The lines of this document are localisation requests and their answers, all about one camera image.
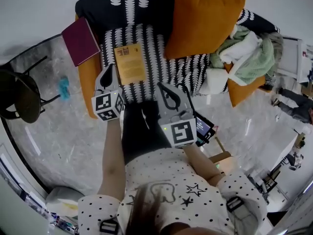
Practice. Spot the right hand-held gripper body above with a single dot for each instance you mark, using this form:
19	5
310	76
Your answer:
181	131

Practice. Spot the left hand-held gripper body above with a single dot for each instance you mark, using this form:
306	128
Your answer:
107	104

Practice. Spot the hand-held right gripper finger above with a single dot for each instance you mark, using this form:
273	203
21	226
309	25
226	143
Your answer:
184	101
163	104

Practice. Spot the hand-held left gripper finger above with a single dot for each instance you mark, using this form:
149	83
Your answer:
115	82
98	83

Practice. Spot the yellow book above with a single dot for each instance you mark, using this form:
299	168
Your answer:
129	65

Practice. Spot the person's right forearm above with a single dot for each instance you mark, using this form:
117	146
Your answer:
203	165

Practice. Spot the person's left forearm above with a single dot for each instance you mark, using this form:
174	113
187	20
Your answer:
112	160

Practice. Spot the black white patterned book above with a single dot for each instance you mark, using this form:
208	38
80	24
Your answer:
171	72

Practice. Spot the maroon book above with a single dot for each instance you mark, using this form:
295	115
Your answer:
80	41

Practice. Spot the black screen device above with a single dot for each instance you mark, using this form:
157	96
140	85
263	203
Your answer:
204	128

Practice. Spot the teal fluffy duster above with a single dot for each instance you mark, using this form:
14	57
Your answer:
64	88

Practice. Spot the person's black trousers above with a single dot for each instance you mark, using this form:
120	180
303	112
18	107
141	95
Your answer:
139	131

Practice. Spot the white pillow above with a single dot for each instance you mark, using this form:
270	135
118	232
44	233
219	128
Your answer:
215	81

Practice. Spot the wooden table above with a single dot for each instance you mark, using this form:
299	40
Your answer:
225	157

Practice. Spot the small orange cushion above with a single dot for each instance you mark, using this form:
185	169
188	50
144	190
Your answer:
244	92

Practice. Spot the black chair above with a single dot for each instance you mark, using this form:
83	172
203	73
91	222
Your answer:
22	99

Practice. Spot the green and white blanket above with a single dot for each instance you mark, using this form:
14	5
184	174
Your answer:
254	62

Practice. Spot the large orange cushion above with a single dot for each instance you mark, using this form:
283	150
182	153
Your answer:
203	23

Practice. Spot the grey round pouf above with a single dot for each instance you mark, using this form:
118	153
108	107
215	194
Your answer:
63	199

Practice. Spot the grey knitted throw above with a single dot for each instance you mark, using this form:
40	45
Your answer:
277	48

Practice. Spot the white cabinet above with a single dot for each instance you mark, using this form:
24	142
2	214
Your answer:
293	57

